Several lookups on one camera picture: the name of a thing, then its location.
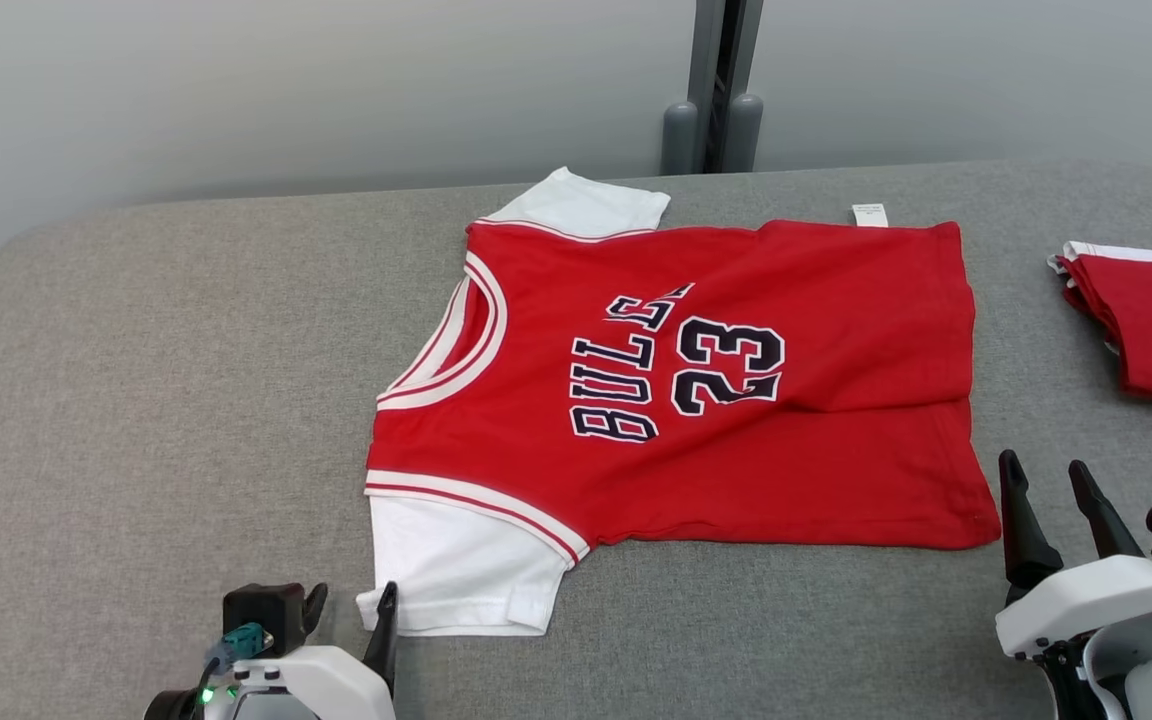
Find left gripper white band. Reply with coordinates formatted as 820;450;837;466
201;582;399;720

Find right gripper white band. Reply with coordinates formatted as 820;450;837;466
996;450;1152;661

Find red Bulls 23 jersey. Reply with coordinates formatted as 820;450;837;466
356;166;1003;638

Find left camera cable teal plug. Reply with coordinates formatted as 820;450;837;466
198;622;274;701

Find grey cylinder post foot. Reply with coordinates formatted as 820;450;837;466
660;100;700;177
723;93;765;173

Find grey partition post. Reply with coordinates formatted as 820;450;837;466
691;0;767;173

